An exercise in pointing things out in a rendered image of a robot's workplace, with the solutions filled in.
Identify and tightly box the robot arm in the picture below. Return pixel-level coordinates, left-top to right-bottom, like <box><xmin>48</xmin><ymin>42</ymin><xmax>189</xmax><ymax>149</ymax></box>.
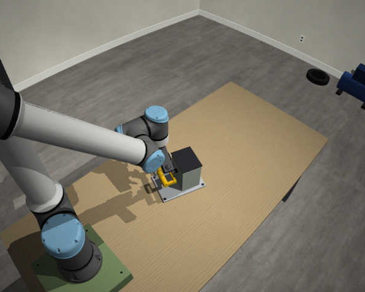
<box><xmin>0</xmin><ymin>80</ymin><xmax>174</xmax><ymax>283</ymax></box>

